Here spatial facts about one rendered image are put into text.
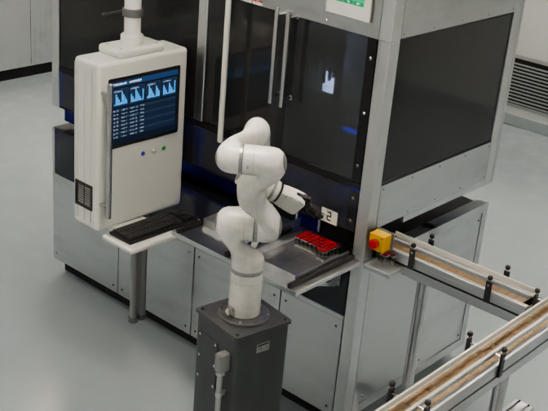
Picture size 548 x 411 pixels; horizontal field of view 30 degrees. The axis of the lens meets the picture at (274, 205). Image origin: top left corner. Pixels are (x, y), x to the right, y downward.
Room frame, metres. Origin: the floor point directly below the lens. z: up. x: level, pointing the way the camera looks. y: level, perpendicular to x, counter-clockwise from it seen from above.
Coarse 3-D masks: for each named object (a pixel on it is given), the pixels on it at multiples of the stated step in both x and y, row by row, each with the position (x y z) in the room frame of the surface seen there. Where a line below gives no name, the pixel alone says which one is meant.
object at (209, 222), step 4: (208, 216) 3.99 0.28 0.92; (212, 216) 4.01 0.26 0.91; (204, 220) 3.97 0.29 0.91; (208, 220) 3.95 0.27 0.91; (212, 220) 4.01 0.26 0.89; (284, 220) 4.09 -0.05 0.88; (288, 220) 4.09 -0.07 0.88; (292, 220) 4.02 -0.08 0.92; (296, 220) 4.04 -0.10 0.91; (300, 220) 4.06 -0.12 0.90; (204, 224) 3.97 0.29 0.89; (208, 224) 3.95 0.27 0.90; (212, 224) 3.93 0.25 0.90; (284, 224) 3.98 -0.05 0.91; (288, 224) 4.00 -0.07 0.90; (292, 224) 4.02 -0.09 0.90; (296, 224) 4.04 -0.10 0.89; (212, 228) 3.93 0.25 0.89
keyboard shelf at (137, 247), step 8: (120, 224) 4.08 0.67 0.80; (168, 232) 4.02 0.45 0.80; (112, 240) 3.91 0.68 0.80; (120, 240) 3.91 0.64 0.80; (144, 240) 3.93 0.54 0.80; (152, 240) 3.94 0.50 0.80; (160, 240) 3.95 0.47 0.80; (168, 240) 3.98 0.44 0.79; (120, 248) 3.87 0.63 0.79; (128, 248) 3.85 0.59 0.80; (136, 248) 3.85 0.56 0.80; (144, 248) 3.88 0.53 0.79
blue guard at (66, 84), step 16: (64, 80) 5.00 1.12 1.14; (64, 96) 5.00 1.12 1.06; (192, 128) 4.40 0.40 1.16; (192, 144) 4.39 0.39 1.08; (208, 144) 4.33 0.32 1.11; (192, 160) 4.39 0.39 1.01; (208, 160) 4.33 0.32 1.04; (288, 176) 4.02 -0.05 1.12; (304, 176) 3.97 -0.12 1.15; (320, 176) 3.91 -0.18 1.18; (304, 192) 3.96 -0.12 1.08; (320, 192) 3.91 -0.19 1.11; (336, 192) 3.85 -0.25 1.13; (352, 192) 3.80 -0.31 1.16; (320, 208) 3.90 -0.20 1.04; (336, 208) 3.85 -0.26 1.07; (352, 208) 3.80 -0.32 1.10; (352, 224) 3.79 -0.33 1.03
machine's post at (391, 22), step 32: (384, 0) 3.78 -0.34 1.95; (384, 32) 3.77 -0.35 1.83; (384, 64) 3.75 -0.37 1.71; (384, 96) 3.75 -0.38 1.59; (384, 128) 3.77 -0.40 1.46; (384, 160) 3.79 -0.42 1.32; (352, 288) 3.77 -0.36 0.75; (352, 320) 3.75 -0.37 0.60; (352, 352) 3.75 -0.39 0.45; (352, 384) 3.78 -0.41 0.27
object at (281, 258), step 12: (276, 240) 3.82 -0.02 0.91; (288, 240) 3.87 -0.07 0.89; (264, 252) 3.76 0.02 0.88; (276, 252) 3.77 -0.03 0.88; (288, 252) 3.78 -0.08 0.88; (300, 252) 3.79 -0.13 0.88; (348, 252) 3.77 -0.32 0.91; (264, 264) 3.62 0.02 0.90; (276, 264) 3.66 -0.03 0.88; (288, 264) 3.67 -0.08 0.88; (300, 264) 3.68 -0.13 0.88; (312, 264) 3.69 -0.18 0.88; (324, 264) 3.65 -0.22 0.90; (288, 276) 3.54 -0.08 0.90; (300, 276) 3.54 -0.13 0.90
